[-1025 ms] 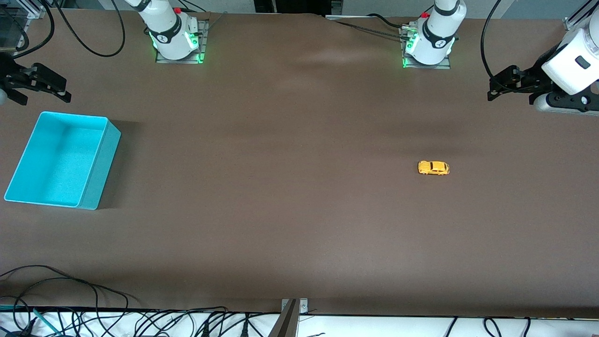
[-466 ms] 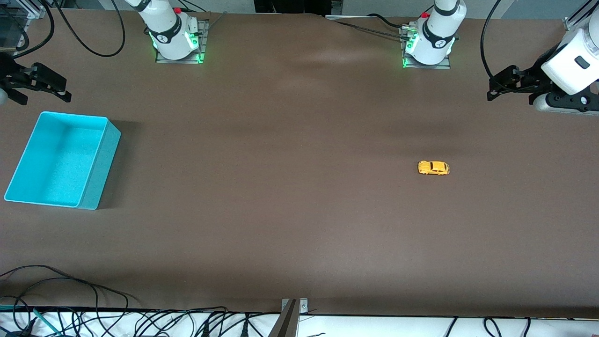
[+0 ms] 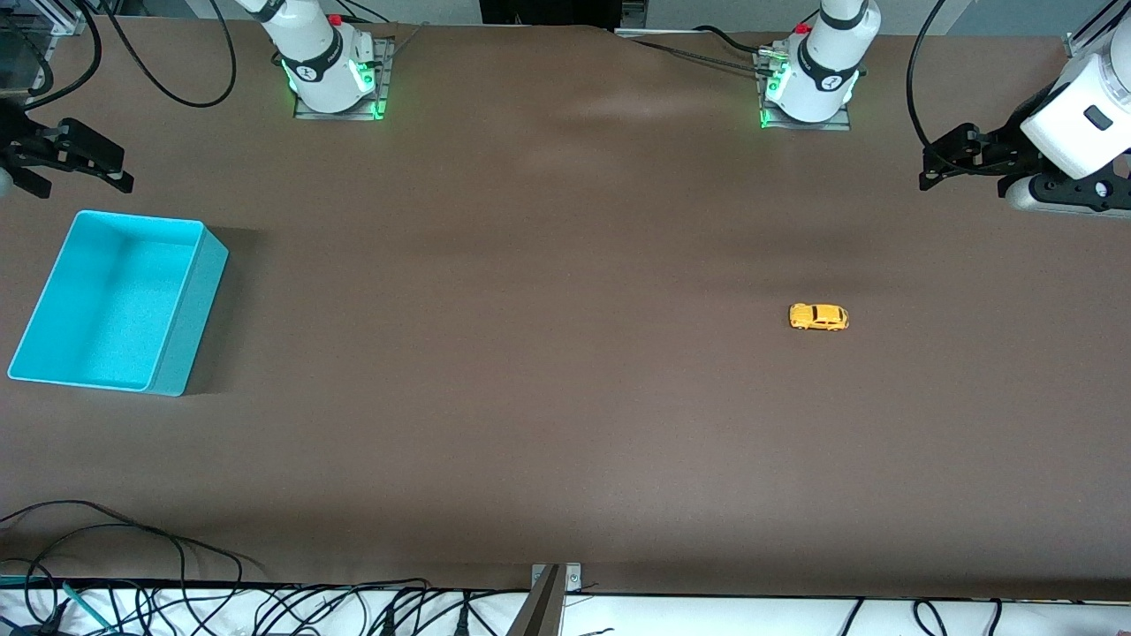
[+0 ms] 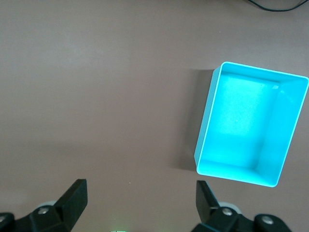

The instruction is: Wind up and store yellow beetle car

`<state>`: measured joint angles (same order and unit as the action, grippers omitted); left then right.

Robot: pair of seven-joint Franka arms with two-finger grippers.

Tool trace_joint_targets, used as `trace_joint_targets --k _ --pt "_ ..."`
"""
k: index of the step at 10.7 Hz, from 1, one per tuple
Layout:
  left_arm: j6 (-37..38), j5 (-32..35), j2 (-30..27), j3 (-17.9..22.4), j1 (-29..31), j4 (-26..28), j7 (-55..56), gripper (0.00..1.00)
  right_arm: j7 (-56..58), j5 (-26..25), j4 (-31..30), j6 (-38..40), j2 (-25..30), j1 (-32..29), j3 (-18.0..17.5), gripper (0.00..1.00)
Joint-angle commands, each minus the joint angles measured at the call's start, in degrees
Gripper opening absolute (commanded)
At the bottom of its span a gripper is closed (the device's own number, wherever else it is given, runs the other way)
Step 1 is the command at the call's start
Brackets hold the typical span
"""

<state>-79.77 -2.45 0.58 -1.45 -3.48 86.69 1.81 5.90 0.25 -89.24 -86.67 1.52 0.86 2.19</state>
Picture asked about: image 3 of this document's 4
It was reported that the yellow beetle toy car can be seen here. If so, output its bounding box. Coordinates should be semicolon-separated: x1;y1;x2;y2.
789;303;850;332

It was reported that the turquoise plastic bin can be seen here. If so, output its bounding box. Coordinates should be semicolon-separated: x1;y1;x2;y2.
7;209;230;397

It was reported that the black box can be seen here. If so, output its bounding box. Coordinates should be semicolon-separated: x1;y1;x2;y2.
480;0;648;27

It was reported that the brown table mat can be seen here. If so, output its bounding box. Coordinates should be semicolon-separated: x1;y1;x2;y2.
0;18;1131;602

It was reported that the grey metal bar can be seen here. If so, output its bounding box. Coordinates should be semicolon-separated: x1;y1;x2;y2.
508;565;565;636

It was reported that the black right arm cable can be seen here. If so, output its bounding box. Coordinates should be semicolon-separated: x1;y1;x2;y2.
27;0;103;112
104;0;239;110

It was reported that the aluminium frame profile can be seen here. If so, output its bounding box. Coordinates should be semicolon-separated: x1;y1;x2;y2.
0;0;89;36
1065;0;1131;59

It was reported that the teal cable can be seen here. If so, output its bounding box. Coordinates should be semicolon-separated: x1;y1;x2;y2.
62;581;112;630

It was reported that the small metal bracket plate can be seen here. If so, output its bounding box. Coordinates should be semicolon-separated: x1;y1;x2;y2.
532;563;583;592

